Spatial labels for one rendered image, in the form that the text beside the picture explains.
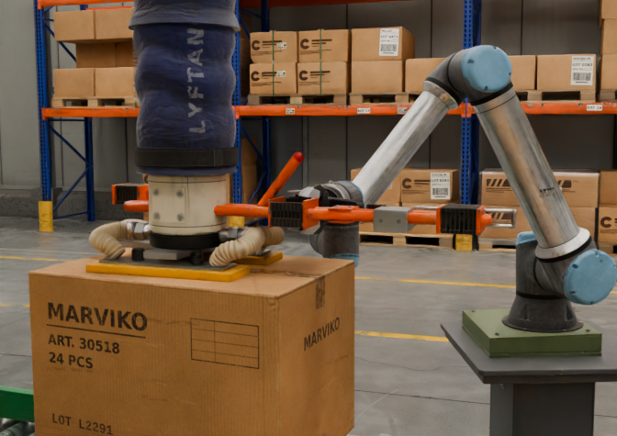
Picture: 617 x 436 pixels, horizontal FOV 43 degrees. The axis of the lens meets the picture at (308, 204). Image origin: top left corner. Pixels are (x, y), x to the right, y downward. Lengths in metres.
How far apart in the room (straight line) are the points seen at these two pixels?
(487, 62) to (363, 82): 6.94
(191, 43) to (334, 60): 7.43
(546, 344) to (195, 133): 1.18
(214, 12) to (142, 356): 0.71
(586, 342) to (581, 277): 0.26
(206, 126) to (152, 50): 0.19
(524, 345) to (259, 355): 0.98
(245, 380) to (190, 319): 0.16
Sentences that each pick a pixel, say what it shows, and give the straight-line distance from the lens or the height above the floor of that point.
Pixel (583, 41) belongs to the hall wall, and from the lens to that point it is 9.98.
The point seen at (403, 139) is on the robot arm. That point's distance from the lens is 2.06.
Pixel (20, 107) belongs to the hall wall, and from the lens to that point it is 12.58.
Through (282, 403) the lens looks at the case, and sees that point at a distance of 1.50.
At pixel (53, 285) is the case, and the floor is 1.06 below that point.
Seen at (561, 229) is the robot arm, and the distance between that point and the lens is 2.11.
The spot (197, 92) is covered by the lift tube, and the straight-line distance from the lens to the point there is 1.63.
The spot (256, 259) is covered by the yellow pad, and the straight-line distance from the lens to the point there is 1.73.
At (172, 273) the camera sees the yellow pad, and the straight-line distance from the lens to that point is 1.61.
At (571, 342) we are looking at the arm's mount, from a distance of 2.30.
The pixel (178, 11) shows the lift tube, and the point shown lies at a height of 1.62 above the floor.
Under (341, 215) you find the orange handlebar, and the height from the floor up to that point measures 1.21.
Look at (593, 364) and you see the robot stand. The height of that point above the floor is 0.75.
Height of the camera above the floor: 1.40
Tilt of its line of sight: 6 degrees down
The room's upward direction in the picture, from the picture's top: straight up
